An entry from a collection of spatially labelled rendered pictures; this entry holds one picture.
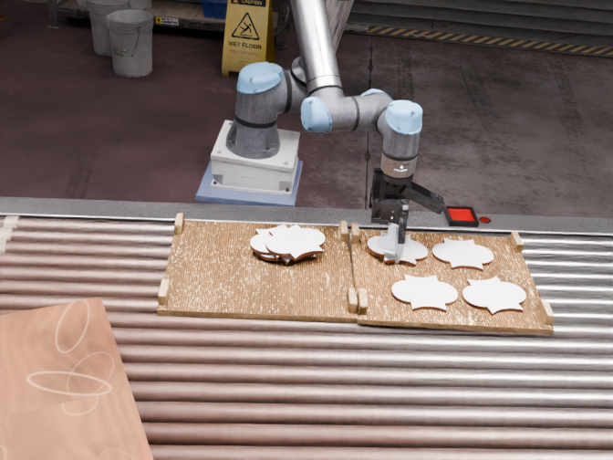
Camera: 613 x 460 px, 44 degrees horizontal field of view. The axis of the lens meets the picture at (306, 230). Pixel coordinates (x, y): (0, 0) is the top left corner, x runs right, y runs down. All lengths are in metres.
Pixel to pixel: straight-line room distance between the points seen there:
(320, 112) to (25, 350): 0.75
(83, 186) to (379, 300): 2.54
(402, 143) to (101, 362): 0.75
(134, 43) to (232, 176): 3.15
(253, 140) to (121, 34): 3.17
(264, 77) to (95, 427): 1.10
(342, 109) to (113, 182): 2.47
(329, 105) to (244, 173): 0.53
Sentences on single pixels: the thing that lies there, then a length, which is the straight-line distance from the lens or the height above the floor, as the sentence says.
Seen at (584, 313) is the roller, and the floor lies 0.92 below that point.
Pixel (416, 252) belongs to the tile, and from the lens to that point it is 1.79.
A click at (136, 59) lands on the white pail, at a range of 5.22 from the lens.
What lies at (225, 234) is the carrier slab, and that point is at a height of 0.94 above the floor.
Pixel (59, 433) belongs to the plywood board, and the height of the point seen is 1.04.
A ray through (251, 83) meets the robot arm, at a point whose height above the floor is 1.17.
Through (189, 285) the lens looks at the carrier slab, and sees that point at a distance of 1.64.
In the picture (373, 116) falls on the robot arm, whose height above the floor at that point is 1.26.
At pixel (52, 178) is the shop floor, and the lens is 4.05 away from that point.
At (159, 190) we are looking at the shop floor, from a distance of 3.89.
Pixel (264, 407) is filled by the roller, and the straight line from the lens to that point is 1.40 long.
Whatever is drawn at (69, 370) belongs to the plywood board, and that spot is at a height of 1.04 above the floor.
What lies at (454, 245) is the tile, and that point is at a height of 0.95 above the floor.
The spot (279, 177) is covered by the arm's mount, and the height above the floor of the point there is 0.92.
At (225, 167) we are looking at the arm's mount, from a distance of 2.09.
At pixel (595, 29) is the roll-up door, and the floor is 0.21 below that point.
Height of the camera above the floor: 1.92
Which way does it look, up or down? 32 degrees down
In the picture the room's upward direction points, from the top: 5 degrees clockwise
